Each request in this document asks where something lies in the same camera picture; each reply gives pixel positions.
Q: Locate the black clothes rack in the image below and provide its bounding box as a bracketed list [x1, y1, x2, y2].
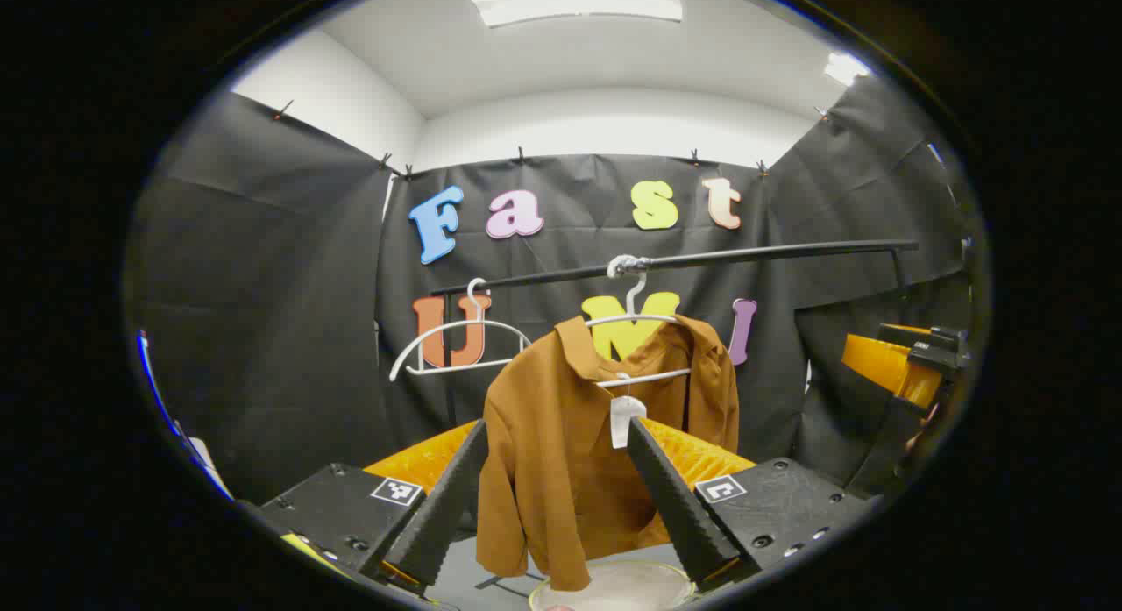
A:
[430, 239, 921, 428]

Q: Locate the brown shirt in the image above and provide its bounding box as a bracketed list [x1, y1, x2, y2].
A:
[476, 313, 742, 593]

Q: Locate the large ceiling light panel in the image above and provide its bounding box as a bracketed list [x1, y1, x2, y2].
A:
[465, 0, 685, 29]

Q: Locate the white clothes hanger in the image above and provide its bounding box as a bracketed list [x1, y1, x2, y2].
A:
[583, 254, 695, 389]
[388, 278, 534, 382]

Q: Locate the small ceiling light panel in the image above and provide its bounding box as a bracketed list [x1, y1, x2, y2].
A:
[824, 52, 873, 88]

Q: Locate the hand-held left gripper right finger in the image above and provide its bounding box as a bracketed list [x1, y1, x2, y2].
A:
[626, 416, 877, 594]

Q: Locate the white laundry hamper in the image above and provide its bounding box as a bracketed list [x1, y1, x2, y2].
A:
[529, 558, 698, 611]

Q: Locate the black backdrop cloth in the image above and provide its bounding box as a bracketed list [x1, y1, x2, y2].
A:
[131, 75, 974, 507]

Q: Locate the row of black cloth clips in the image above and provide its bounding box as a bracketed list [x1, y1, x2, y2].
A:
[272, 100, 829, 178]

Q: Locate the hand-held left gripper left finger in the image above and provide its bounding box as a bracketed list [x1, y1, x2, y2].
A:
[237, 418, 490, 594]

